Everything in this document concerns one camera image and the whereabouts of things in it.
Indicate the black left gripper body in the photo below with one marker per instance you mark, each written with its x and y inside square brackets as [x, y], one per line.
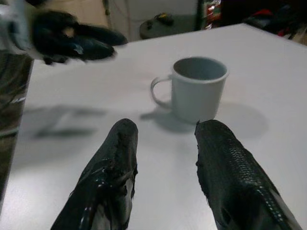
[52, 31]

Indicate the grey round stool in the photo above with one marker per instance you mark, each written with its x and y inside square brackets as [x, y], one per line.
[168, 31]

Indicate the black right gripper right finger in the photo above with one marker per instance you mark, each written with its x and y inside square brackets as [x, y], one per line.
[227, 172]

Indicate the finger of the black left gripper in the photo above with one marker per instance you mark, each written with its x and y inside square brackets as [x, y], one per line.
[105, 36]
[96, 52]

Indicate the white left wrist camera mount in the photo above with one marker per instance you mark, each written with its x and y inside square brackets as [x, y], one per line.
[14, 28]

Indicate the yellow black tool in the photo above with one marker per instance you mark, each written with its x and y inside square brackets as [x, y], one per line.
[163, 18]

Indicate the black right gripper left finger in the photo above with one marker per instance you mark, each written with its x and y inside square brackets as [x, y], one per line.
[108, 179]

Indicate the black red bag pile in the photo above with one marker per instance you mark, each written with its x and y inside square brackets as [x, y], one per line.
[263, 16]

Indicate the white mug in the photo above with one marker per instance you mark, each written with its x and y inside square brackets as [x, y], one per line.
[196, 95]

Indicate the red snack package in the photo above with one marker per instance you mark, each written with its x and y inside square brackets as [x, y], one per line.
[213, 14]

